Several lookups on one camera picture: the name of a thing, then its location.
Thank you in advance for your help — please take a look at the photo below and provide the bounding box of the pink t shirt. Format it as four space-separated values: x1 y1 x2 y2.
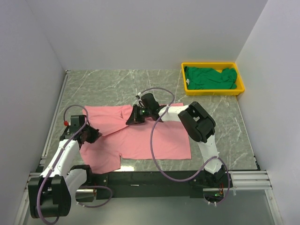
80 105 191 174

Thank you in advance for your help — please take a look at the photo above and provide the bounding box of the green t shirt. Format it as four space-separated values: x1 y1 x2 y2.
184 67 237 90

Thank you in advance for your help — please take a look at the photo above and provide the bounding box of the yellow plastic bin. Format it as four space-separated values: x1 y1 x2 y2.
181 62 245 96

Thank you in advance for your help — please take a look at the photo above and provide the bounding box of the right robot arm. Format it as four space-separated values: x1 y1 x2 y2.
126 93 230 187

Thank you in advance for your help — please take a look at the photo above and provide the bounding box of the black base beam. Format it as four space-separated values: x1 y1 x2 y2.
80 171 233 202

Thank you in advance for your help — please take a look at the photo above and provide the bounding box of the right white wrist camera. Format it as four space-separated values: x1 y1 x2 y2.
135 92 143 106

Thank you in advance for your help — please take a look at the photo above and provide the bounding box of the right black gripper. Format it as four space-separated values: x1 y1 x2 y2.
127 104 152 125

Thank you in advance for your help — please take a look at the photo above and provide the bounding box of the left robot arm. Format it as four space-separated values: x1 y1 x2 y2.
28 115 101 218

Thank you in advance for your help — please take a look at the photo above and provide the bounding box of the aluminium frame rail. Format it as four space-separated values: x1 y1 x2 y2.
14 70 70 225

